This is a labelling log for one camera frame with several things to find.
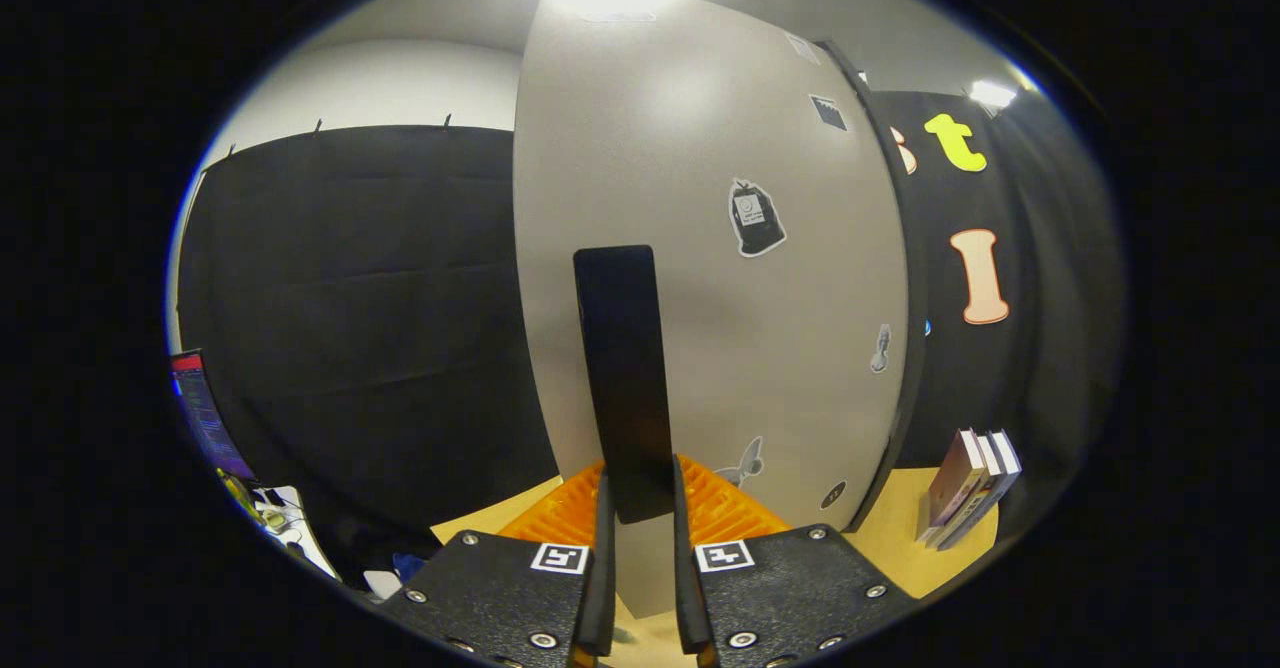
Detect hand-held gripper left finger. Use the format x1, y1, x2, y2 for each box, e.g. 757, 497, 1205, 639
375, 460, 618, 668

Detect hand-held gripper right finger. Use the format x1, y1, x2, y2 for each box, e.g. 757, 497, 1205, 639
670, 453, 921, 668

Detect black door handle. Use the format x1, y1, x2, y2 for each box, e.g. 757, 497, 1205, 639
573, 244, 676, 525

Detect beige cabinet door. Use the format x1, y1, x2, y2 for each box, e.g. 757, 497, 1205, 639
512, 0, 911, 619

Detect pink cover book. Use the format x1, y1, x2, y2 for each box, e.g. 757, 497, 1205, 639
915, 428, 989, 547

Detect white papers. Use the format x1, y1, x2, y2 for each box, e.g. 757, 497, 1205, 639
255, 486, 341, 579

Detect white cover book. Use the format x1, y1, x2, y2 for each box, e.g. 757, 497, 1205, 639
935, 433, 1006, 549

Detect black backdrop cloth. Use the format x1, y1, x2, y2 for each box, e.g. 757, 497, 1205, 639
175, 88, 1126, 569

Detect dark grey cabinet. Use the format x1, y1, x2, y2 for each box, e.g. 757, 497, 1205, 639
815, 38, 931, 534

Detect computer monitor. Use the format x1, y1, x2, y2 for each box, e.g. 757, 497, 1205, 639
168, 348, 259, 481

